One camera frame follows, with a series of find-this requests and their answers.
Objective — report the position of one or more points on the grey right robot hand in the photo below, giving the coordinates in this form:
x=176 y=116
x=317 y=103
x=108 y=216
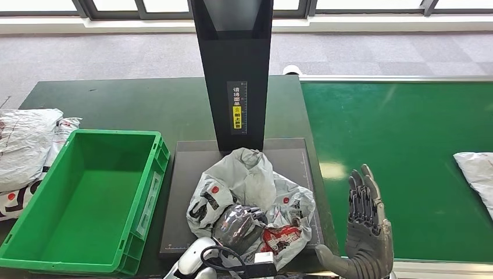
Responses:
x=368 y=242

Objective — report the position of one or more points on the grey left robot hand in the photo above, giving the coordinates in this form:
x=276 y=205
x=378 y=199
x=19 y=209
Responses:
x=237 y=229

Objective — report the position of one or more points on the parcel bag black-red print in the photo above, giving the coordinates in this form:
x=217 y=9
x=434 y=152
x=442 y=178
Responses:
x=246 y=177

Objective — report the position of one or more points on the long grey parcel bag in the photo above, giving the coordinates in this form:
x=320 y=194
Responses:
x=477 y=173

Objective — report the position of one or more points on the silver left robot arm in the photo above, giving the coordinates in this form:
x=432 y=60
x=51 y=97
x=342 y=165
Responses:
x=190 y=260

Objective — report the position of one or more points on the green conveyor belt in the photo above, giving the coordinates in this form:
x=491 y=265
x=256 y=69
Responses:
x=404 y=134

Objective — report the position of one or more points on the black inbound scanner machine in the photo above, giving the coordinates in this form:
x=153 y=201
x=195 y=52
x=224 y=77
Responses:
x=235 y=77

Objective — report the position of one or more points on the white conveyor roller end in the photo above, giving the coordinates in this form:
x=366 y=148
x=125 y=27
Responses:
x=291 y=70

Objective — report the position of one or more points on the flat parcel bag black lettering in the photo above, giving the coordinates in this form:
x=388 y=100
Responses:
x=61 y=134

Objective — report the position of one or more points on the plain grey parcel bag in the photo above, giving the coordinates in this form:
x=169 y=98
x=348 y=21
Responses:
x=23 y=146

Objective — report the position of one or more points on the black yellow instruction label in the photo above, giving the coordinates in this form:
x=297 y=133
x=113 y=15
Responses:
x=237 y=107

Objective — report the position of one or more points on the green plastic crate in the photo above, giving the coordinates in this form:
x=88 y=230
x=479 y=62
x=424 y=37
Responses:
x=88 y=208

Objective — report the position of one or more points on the dark green table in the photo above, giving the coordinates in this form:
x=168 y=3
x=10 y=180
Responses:
x=154 y=104

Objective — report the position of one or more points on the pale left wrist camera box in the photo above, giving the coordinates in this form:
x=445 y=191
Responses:
x=260 y=269

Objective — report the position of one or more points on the aluminium conveyor side rail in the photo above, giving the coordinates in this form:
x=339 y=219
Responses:
x=396 y=78
x=443 y=269

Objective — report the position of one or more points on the dark window frame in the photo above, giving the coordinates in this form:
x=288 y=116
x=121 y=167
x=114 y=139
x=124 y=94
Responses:
x=111 y=13

